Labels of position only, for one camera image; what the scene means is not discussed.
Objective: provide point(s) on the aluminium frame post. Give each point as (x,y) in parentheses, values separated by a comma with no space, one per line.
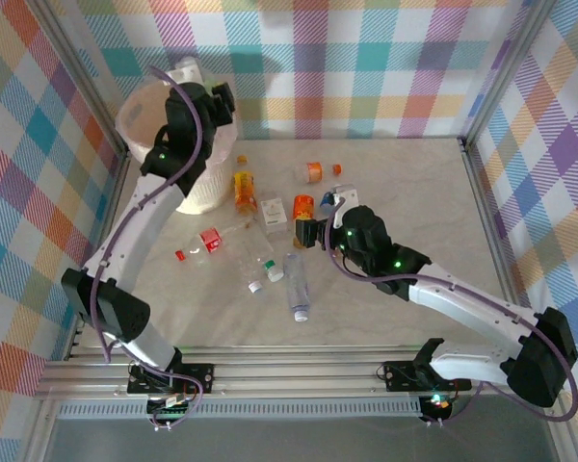
(506,72)
(77,72)

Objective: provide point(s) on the orange juice bottle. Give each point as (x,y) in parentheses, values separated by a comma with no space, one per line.
(244,190)

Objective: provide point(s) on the checkered cloth backdrop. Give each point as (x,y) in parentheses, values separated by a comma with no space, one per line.
(318,72)
(19,192)
(563,192)

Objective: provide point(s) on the small orange label bottle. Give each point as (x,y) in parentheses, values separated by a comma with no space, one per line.
(313,172)

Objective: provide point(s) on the white label square bottle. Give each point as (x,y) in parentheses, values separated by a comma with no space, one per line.
(274,214)

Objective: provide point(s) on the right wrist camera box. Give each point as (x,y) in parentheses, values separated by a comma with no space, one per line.
(344,192)

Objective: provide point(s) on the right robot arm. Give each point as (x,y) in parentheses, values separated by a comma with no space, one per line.
(462,298)

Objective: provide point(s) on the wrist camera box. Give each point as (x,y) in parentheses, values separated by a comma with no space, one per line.
(185,72)
(344,192)

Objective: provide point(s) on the clear water bottle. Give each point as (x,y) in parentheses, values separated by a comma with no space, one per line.
(296,289)

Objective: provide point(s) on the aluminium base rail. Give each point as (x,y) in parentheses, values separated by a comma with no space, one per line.
(294,375)

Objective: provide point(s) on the clear plastic bin liner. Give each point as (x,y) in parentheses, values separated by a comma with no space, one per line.
(224,144)

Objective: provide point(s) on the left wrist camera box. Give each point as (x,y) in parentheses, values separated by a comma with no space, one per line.
(185,72)

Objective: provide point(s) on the blue label bottle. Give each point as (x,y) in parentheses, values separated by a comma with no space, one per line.
(327,199)

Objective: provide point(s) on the aluminium table side rail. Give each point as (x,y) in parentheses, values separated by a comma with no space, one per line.
(486,216)
(113,192)

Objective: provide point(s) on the white plastic waste bin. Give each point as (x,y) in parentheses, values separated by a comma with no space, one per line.
(207,192)

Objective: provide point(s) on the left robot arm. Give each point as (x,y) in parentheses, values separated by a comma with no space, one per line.
(135,226)

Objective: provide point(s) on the red label clear bottle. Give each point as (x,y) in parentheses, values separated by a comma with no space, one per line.
(211,240)

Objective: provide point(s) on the orange label gold cap bottle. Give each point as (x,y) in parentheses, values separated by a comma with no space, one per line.
(303,204)

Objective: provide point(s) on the clear bottle green white cap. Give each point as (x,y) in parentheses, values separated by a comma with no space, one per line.
(272,269)

